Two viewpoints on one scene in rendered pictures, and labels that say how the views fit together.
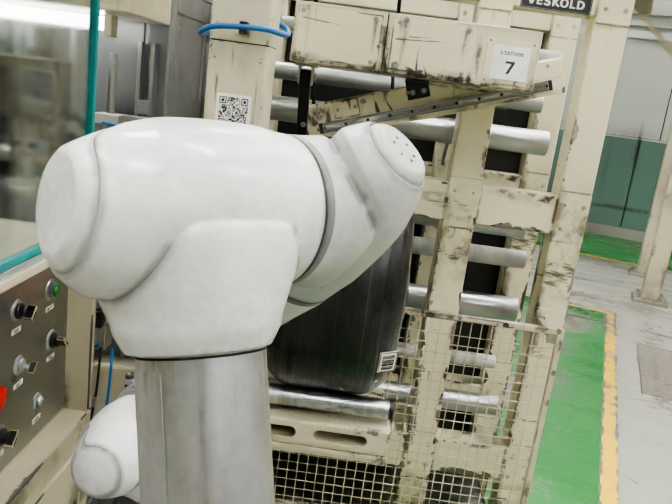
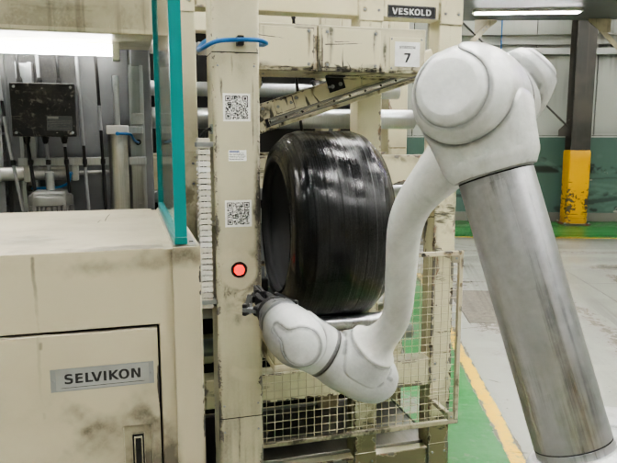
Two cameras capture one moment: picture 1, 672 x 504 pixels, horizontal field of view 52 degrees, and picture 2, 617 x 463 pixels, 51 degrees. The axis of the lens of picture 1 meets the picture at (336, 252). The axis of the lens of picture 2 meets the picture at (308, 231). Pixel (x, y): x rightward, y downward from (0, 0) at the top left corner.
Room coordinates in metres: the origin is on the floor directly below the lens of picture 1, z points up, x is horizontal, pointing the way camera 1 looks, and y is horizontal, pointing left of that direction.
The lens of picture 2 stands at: (-0.26, 0.58, 1.44)
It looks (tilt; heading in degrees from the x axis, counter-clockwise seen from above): 9 degrees down; 343
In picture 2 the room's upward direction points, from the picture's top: straight up
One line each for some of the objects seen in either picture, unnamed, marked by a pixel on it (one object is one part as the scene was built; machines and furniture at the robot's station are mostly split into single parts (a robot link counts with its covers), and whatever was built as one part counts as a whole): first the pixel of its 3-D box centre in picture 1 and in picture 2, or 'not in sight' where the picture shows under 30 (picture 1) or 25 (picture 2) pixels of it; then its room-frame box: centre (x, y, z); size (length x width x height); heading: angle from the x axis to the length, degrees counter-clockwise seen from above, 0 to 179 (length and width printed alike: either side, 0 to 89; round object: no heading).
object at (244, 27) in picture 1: (246, 27); (231, 42); (1.56, 0.26, 1.69); 0.19 x 0.19 x 0.06; 89
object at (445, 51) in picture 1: (412, 49); (329, 53); (1.87, -0.13, 1.71); 0.61 x 0.25 x 0.15; 89
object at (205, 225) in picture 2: not in sight; (206, 223); (1.53, 0.34, 1.19); 0.05 x 0.04 x 0.48; 179
